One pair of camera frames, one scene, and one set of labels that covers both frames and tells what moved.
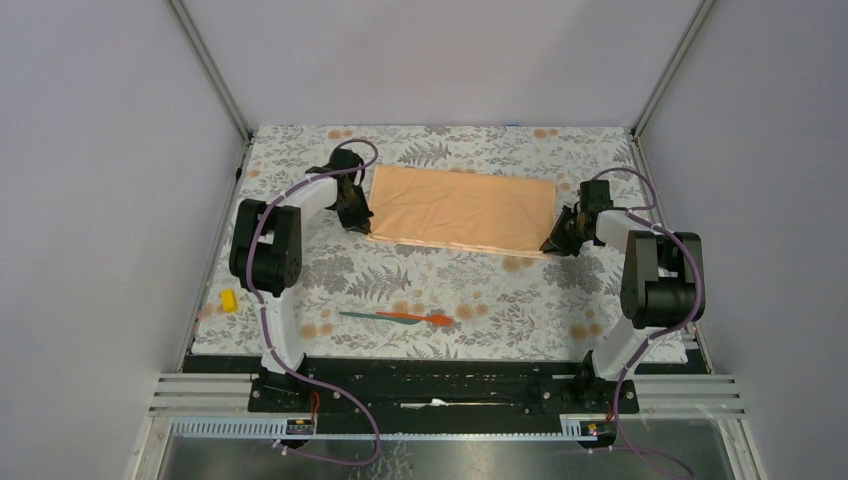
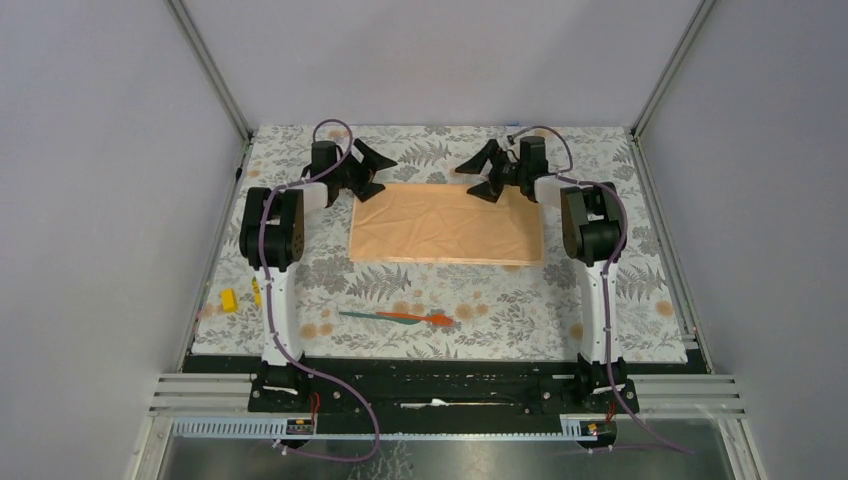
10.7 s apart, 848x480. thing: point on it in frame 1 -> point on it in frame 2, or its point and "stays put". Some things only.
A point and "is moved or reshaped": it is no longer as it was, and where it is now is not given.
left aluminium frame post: [209, 65] stays put
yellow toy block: [229, 300] stays put
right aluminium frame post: [661, 94] stays put
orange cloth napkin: [466, 209] is moved or reshaped
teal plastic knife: [389, 319] stays put
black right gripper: [555, 244] -> [477, 164]
